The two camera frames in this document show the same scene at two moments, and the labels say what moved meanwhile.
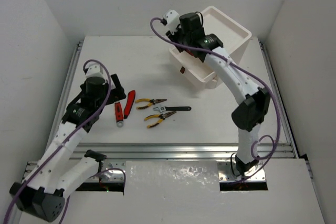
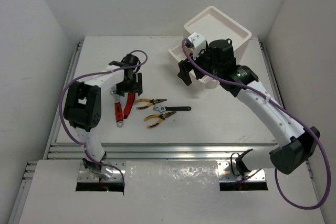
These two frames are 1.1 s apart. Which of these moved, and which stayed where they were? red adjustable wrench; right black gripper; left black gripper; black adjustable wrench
Moved: right black gripper; left black gripper
Stayed: red adjustable wrench; black adjustable wrench
